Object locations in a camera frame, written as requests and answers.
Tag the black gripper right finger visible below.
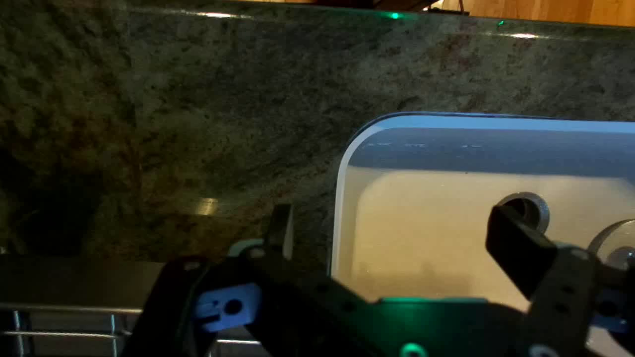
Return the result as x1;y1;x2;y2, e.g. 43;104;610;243
483;205;635;357

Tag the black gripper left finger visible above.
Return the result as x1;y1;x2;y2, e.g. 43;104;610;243
120;203;333;357

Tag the blue dish rack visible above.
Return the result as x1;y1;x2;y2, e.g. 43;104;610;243
0;257;265;357

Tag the round metal sink stopper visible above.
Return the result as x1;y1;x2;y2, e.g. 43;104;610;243
585;219;635;270

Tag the metal sink drain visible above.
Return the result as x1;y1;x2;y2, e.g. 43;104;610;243
493;191;551;235

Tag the white kitchen sink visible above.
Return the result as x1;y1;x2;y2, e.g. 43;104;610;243
329;112;635;357

